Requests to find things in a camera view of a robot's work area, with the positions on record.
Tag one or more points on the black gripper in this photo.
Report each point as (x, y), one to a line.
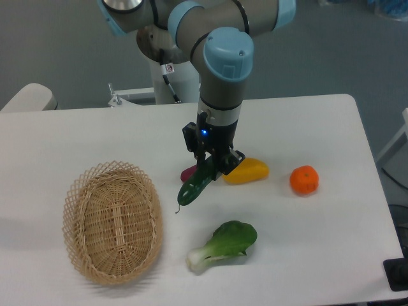
(205, 136)

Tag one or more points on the green cucumber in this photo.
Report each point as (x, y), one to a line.
(196, 183)

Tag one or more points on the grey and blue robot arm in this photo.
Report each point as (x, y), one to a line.
(217, 40)

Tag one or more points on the woven wicker basket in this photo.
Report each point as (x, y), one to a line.
(112, 223)

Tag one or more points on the yellow bell pepper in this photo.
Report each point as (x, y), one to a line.
(249, 170)

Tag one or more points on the green bok choy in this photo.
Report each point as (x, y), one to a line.
(229, 240)

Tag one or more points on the orange mandarin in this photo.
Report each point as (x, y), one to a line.
(304, 180)

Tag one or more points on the white chair back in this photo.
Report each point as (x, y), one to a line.
(31, 98)

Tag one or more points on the black device at table edge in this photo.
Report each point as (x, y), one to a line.
(396, 273)

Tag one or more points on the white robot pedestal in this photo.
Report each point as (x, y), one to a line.
(174, 79)

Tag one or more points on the white furniture frame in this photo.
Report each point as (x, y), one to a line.
(397, 141)

